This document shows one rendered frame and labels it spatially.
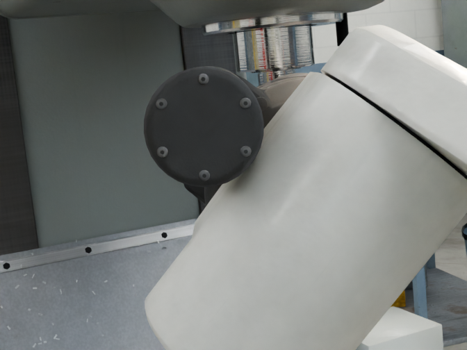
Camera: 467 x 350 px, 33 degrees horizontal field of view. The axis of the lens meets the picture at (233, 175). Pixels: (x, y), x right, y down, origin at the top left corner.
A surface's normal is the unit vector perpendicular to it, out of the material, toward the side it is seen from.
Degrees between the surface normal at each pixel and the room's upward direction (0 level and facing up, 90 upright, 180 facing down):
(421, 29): 90
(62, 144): 90
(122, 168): 90
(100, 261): 63
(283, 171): 58
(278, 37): 90
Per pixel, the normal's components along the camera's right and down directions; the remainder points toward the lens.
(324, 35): 0.43, 0.09
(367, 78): -0.60, -0.36
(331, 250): -0.02, 0.12
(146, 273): 0.35, -0.36
